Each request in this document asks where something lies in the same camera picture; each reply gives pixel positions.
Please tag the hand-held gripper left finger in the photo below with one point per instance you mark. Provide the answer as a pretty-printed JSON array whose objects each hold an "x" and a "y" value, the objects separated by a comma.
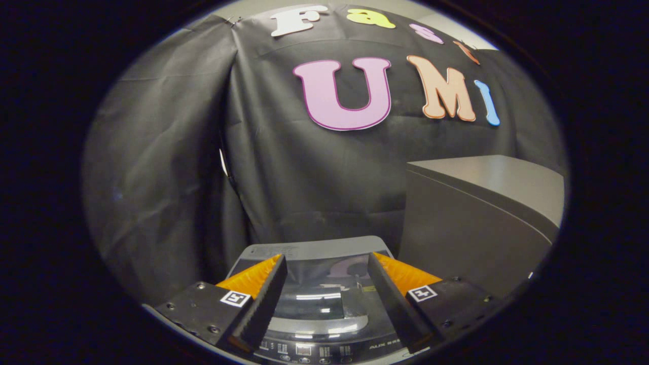
[{"x": 268, "y": 304}]

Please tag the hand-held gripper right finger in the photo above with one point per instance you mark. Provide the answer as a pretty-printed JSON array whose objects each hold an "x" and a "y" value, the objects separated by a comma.
[{"x": 388, "y": 299}]

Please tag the dark grey washing machine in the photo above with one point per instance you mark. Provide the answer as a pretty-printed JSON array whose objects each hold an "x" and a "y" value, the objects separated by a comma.
[{"x": 324, "y": 351}]

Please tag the beige cabinet with grey top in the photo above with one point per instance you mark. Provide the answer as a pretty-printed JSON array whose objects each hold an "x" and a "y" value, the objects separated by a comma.
[{"x": 471, "y": 228}]

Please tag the black backdrop cloth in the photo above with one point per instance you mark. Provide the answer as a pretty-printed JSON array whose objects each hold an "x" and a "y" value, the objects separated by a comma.
[{"x": 162, "y": 177}]

